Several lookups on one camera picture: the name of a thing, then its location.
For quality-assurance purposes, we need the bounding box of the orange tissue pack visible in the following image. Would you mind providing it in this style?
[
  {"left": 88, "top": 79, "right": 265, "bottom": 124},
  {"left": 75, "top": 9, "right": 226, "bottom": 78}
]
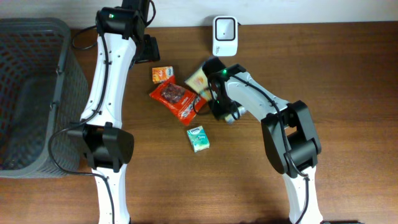
[{"left": 152, "top": 66, "right": 175, "bottom": 84}]

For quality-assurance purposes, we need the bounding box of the red snack bag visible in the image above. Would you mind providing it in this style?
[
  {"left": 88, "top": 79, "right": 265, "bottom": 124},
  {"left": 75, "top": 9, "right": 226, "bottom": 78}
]
[{"left": 149, "top": 81, "right": 207, "bottom": 126}]

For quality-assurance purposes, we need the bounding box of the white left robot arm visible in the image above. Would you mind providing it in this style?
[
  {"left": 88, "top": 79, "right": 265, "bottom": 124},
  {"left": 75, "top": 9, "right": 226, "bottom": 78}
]
[{"left": 68, "top": 0, "right": 160, "bottom": 223}]

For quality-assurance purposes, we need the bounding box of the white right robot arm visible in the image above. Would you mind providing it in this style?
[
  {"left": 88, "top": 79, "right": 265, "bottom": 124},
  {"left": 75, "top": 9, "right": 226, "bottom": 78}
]
[{"left": 201, "top": 57, "right": 323, "bottom": 223}]

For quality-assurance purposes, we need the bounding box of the white barcode scanner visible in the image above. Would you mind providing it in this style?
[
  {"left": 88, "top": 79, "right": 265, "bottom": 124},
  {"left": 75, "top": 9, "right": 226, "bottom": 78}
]
[{"left": 212, "top": 16, "right": 238, "bottom": 57}]

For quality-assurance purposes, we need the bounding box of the green tissue pack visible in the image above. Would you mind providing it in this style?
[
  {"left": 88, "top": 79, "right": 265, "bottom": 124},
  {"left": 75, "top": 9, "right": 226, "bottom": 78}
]
[{"left": 187, "top": 126, "right": 210, "bottom": 152}]

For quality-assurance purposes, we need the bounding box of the grey plastic basket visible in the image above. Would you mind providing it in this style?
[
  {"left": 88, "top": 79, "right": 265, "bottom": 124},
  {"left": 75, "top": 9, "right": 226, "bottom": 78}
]
[{"left": 1, "top": 18, "right": 89, "bottom": 179}]

